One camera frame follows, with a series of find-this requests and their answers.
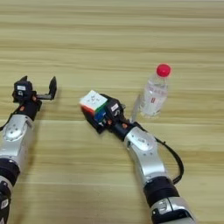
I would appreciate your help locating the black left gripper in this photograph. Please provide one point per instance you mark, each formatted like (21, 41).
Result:
(29, 110)

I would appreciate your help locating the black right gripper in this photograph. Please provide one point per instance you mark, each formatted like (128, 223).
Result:
(118, 128)

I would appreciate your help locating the colourful puzzle cube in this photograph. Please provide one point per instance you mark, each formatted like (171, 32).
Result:
(93, 102)

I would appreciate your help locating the clear bottle with red cap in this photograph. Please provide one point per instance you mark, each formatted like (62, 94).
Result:
(154, 97)

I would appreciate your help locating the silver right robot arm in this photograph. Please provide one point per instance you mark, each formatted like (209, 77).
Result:
(148, 157)

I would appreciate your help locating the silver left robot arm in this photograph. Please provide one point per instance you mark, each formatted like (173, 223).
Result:
(13, 140)

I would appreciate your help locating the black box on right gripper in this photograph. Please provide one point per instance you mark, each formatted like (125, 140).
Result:
(114, 108)

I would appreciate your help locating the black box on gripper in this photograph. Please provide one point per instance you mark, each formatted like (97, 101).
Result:
(114, 108)
(22, 90)

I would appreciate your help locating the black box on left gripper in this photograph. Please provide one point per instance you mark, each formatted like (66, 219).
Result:
(22, 90)

